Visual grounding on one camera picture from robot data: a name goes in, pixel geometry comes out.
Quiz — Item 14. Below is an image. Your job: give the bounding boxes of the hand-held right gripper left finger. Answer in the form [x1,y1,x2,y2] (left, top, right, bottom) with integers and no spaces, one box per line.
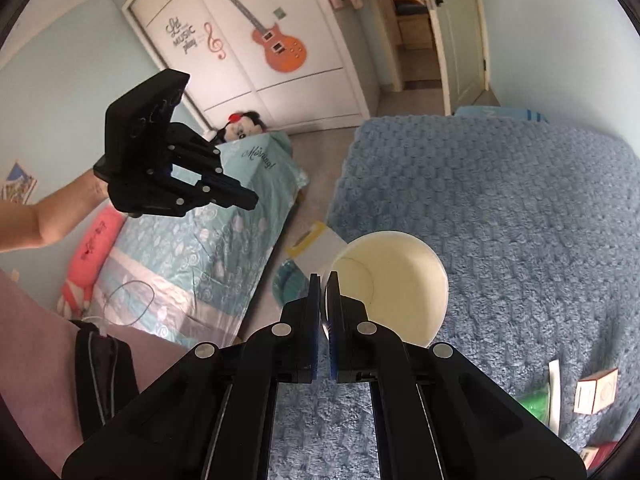
[61,274,323,480]

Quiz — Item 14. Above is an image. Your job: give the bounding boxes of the white square box red sides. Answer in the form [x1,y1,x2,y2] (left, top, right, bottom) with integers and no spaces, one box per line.
[573,367,620,415]

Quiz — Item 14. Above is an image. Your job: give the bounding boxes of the white wardrobe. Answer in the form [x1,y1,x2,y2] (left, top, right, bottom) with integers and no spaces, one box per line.
[121,0,372,134]

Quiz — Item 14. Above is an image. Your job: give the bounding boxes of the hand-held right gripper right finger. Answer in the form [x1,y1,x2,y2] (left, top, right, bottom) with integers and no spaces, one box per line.
[327,271,587,480]

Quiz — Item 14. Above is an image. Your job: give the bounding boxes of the blue fluffy blanket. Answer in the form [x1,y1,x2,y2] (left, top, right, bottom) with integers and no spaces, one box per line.
[265,114,640,480]

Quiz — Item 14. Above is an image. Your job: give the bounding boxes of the pink plush pillow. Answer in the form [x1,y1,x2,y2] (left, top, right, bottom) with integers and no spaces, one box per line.
[56,207,129,317]

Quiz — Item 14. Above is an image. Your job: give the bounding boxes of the wooden cabinet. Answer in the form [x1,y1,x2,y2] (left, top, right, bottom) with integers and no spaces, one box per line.
[398,12,434,51]

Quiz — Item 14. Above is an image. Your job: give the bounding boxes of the black lettering sticker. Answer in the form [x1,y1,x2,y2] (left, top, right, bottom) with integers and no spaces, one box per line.
[165,17,197,54]

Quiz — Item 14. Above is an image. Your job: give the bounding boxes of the teal patterned quilt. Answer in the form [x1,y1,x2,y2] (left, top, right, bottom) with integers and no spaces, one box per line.
[92,131,311,352]

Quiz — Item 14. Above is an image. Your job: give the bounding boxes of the black cloth band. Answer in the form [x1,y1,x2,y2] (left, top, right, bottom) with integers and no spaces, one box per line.
[69,319,142,442]

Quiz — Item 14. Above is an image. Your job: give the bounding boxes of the light blue striped pillow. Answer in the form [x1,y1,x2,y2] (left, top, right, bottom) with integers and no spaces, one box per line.
[454,105,549,124]

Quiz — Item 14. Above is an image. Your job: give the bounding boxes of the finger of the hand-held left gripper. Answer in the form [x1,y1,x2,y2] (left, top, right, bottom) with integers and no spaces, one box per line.
[147,166,259,217]
[169,124,259,202]

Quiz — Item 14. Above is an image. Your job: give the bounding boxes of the person's bare leg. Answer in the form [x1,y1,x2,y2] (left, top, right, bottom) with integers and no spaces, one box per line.
[0,267,246,480]

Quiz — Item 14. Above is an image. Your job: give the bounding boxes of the white paper strip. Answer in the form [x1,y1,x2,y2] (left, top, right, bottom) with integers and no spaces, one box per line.
[547,359,562,436]

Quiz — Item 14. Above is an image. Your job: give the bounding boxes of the yellow and white bag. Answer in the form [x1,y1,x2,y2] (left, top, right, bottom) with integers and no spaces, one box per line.
[285,220,352,282]

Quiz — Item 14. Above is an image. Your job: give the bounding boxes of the mouse plush toy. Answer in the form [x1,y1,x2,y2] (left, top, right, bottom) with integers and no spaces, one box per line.
[202,111,269,144]

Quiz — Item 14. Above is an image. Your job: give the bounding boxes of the orange music note sticker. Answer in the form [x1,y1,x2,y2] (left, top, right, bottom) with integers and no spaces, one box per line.
[202,22,226,60]

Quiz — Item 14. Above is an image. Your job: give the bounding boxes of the green packet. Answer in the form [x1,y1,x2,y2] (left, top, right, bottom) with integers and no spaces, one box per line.
[515,385,551,429]

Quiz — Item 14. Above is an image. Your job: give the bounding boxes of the wall picture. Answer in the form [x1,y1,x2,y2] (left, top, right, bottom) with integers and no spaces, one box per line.
[0,160,40,206]

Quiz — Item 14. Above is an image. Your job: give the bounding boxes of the white door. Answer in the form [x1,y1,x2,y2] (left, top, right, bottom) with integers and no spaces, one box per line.
[419,0,489,117]

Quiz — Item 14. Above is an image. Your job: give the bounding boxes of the black cable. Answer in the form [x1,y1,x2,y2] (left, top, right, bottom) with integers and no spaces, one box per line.
[102,280,157,327]

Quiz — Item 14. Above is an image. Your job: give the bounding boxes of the teal plate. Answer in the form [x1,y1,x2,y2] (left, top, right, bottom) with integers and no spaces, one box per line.
[272,260,311,306]

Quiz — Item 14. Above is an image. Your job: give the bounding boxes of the orange guitar sticker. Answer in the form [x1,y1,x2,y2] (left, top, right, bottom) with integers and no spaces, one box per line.
[208,0,308,75]

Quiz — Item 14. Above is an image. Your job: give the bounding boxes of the person's left forearm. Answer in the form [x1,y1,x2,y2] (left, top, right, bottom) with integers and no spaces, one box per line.
[0,167,111,253]

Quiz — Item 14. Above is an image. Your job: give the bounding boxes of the long red box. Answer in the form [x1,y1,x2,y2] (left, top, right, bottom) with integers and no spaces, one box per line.
[580,441,621,470]

